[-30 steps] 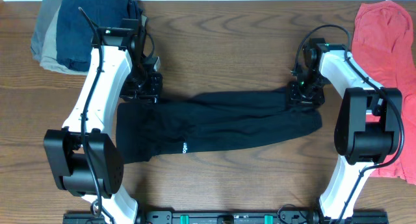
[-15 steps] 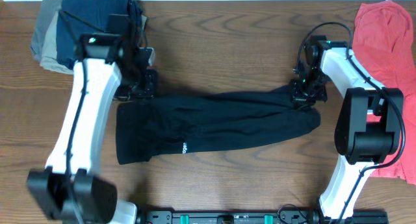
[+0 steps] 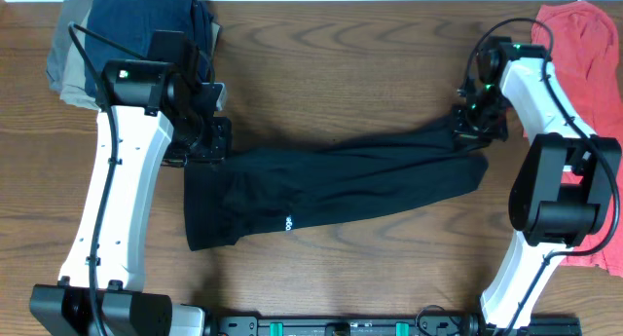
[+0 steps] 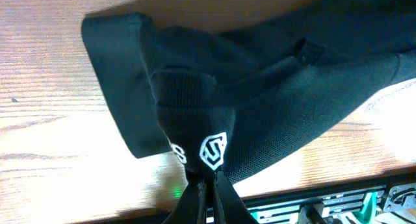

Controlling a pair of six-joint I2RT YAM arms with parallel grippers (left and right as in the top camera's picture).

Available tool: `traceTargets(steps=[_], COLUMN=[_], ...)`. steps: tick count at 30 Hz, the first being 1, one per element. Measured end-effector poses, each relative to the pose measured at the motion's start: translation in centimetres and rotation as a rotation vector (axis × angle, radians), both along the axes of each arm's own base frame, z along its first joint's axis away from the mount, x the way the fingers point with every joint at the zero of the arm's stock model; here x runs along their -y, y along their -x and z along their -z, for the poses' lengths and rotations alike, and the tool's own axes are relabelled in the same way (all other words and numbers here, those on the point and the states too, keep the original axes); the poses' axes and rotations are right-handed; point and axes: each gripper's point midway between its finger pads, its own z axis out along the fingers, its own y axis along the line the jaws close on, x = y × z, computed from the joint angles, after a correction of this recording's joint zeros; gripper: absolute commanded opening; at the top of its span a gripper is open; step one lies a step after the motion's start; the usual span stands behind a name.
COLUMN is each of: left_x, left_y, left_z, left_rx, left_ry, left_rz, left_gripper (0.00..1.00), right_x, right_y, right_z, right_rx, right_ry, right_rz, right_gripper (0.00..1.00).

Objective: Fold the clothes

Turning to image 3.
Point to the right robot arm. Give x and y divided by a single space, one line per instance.
565 187

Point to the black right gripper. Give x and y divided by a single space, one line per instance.
467 129

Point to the folded grey garment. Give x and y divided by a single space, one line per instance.
71 10

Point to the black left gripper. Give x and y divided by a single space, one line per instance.
214 144

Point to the black t-shirt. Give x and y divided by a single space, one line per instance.
267 190

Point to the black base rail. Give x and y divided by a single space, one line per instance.
427 324

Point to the red t-shirt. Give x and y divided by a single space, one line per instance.
586 56

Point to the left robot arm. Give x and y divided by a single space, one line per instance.
154 114

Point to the folded beige garment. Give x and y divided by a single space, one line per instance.
76 83

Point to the folded navy blue garment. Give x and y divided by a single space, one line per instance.
131 23

